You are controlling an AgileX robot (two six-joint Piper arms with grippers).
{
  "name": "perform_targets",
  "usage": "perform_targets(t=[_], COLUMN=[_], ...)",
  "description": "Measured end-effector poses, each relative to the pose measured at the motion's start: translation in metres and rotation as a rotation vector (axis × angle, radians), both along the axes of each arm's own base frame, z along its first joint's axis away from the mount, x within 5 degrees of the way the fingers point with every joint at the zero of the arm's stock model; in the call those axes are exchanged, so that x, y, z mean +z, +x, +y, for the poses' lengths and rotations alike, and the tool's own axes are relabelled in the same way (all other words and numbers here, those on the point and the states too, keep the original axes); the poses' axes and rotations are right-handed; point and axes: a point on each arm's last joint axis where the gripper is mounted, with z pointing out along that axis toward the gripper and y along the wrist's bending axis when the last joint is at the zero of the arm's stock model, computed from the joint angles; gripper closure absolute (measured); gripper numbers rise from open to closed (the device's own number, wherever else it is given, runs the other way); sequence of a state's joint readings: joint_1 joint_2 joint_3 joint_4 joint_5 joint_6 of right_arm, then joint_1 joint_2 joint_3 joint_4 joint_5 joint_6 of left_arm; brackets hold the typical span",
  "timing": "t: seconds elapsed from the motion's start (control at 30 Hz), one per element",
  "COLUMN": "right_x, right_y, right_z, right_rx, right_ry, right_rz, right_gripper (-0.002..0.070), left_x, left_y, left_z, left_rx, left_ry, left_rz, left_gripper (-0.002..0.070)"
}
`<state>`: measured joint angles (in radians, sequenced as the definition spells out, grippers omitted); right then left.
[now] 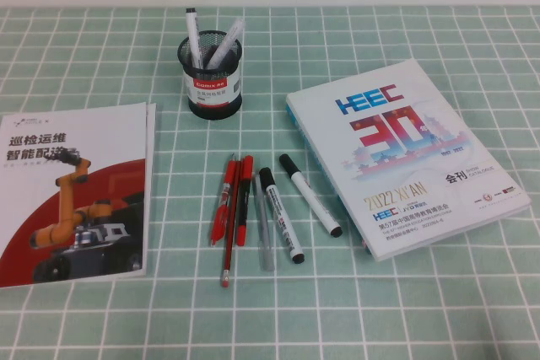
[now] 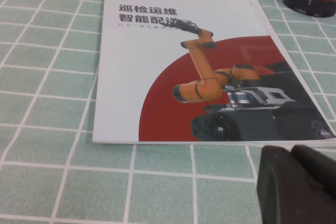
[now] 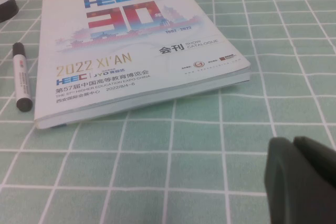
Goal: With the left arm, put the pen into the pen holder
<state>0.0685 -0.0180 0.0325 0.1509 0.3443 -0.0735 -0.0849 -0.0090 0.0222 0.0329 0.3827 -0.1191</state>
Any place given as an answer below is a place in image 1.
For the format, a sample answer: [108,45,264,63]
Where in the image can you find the black mesh pen holder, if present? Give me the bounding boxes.
[176,30,245,119]

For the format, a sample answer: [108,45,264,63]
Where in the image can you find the plain white marker black caps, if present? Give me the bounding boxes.
[278,153,343,239]

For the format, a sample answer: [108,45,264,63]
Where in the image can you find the clear grey pen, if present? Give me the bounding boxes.
[253,173,276,272]

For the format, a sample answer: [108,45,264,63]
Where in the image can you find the red black pencil with eraser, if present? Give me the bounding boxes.
[219,153,241,289]

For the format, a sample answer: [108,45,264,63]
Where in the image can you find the red and black marker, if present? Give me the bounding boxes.
[235,154,255,248]

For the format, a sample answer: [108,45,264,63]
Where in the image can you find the red gel pen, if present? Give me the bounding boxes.
[210,160,236,247]

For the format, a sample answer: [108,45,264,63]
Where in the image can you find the white HEEC catalogue book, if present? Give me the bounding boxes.
[285,58,532,263]

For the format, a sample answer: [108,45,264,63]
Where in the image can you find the white pen with black cap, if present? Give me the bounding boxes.
[185,7,204,70]

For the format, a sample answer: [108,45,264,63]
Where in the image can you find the white translucent capped pen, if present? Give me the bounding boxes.
[205,17,246,69]

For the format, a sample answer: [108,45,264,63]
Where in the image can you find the white marker with printed label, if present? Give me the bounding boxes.
[258,167,306,264]

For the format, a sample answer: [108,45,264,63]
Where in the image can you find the white brochure underneath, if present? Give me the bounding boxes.
[144,102,158,277]

